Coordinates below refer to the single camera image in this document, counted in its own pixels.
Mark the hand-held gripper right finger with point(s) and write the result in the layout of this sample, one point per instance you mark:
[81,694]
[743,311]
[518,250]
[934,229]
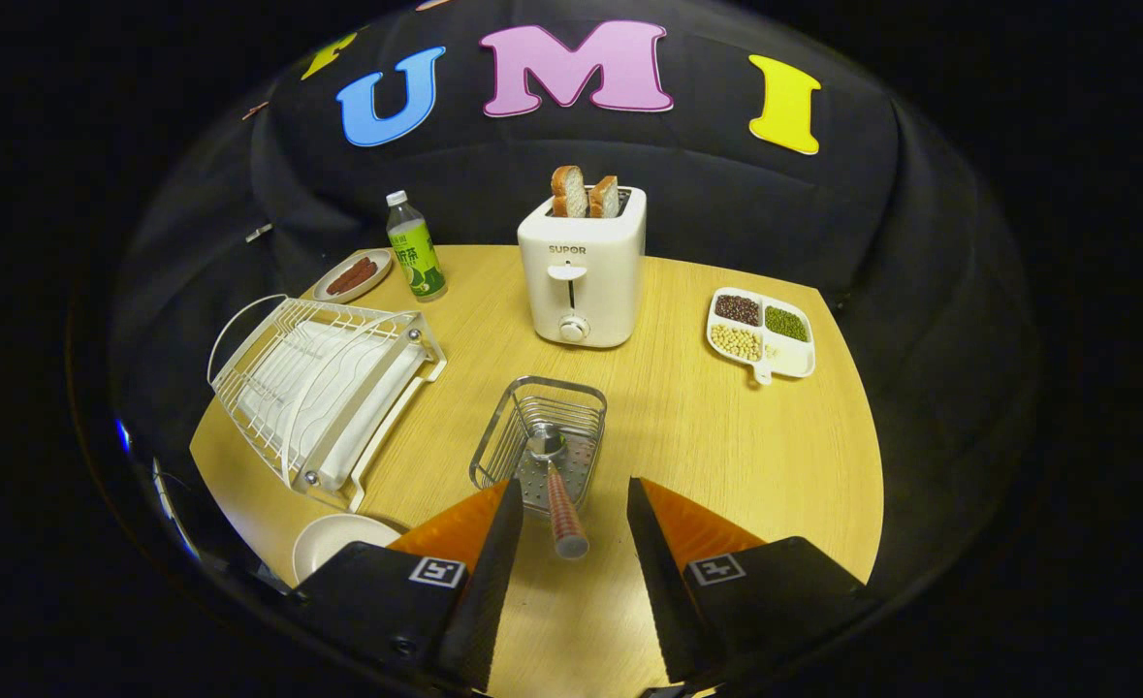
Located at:
[673,601]

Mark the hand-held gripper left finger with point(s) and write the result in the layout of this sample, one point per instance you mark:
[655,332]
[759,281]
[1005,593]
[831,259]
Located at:
[484,601]

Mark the white round plate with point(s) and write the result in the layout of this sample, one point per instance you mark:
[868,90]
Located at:
[338,543]

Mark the beige dish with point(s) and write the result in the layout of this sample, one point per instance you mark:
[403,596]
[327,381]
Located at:
[373,289]

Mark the white drip tray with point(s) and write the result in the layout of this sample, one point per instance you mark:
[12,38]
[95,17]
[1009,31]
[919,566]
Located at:
[385,412]

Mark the pile of yellow soybeans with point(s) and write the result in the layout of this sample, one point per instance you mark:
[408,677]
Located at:
[736,342]

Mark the white divided bean tray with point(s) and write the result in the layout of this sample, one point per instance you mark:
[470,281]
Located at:
[792,361]

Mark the pile of red beans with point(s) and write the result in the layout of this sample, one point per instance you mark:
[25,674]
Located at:
[738,309]

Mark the pile of green beans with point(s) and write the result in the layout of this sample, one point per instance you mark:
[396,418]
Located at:
[786,324]

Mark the white toaster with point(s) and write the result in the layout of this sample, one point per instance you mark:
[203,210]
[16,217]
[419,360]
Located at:
[581,291]

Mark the green label drink bottle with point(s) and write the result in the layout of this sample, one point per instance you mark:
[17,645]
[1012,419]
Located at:
[418,262]

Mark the red meat slice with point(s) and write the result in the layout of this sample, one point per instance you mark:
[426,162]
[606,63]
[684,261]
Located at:
[363,270]
[343,281]

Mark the toasted bread slice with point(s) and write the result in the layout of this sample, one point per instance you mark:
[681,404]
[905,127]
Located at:
[604,197]
[569,192]

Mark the white clip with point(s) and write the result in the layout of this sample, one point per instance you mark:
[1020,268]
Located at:
[259,232]

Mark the pink clip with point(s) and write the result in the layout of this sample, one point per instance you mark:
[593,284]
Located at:
[254,110]

